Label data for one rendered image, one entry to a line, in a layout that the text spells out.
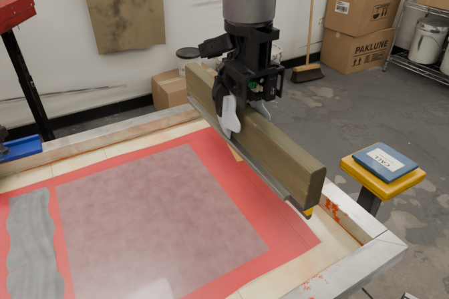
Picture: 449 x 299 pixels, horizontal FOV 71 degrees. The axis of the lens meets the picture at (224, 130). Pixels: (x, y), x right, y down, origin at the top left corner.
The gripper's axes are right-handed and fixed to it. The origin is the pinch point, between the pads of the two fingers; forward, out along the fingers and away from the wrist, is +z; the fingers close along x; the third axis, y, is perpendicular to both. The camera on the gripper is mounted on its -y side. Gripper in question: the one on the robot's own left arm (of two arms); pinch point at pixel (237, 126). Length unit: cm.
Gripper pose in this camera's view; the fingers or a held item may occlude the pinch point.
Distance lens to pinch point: 58.9
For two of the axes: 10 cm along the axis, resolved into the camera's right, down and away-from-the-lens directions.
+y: 5.0, 5.0, -7.1
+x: 8.7, -2.9, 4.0
